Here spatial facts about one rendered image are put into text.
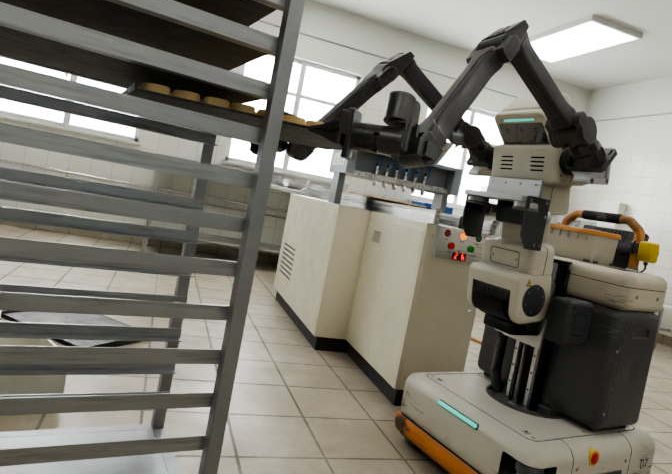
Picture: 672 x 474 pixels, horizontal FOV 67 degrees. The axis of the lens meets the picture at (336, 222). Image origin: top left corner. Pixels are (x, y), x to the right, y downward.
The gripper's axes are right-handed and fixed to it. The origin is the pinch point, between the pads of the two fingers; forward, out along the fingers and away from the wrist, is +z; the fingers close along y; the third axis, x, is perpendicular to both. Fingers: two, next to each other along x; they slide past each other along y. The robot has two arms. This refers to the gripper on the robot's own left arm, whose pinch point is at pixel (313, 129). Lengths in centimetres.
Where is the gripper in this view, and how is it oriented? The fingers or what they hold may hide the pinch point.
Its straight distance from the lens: 110.3
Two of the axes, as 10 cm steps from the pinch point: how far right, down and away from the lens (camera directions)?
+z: -9.5, -1.9, 2.6
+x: 2.6, 0.0, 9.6
